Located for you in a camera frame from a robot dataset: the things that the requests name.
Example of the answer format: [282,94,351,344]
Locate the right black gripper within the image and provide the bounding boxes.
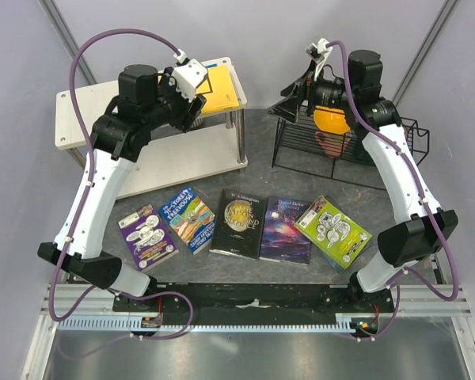
[268,59,357,124]

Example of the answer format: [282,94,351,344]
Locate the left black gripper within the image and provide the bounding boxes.
[145,67,208,134]

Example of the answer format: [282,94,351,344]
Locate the yellow hardcover book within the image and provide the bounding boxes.
[197,65,239,115]

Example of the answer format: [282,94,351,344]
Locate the green cartoon book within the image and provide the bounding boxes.
[294,196,372,272]

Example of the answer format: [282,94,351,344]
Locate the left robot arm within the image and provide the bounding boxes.
[37,59,207,311]

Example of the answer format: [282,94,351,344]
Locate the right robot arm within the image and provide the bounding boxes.
[268,41,459,312]

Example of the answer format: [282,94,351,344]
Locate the orange bowl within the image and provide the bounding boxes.
[313,106,350,135]

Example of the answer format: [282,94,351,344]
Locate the white two-tier shelf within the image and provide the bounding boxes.
[55,57,248,199]

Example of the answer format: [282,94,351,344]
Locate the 91-storey treehouse book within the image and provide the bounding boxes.
[159,187,215,254]

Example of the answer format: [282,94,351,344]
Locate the purple paperback book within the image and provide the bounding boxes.
[118,203,179,272]

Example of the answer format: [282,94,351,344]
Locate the black moon and sixpence book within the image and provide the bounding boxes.
[210,188,268,260]

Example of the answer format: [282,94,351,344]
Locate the purple robinson crusoe book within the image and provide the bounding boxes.
[259,196,311,265]

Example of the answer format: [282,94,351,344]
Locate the blue grey bottom book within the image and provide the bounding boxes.
[325,241,375,273]

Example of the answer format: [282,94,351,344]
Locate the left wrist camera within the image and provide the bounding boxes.
[171,59,208,103]

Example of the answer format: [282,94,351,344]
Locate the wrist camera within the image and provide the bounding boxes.
[306,38,333,79]
[171,59,208,103]

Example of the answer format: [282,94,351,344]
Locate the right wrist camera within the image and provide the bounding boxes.
[306,38,333,79]

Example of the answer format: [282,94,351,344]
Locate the black wire dish rack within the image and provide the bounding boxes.
[272,114,431,191]

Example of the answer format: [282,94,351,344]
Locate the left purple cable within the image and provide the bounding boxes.
[47,27,195,359]

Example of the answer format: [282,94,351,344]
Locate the purple cable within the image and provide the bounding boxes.
[326,40,460,344]
[47,27,195,359]

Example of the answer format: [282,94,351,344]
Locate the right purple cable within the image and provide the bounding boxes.
[326,40,460,344]

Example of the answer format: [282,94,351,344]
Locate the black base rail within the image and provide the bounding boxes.
[112,281,397,327]

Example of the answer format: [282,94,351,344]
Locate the slotted cable duct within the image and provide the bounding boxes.
[59,314,379,335]

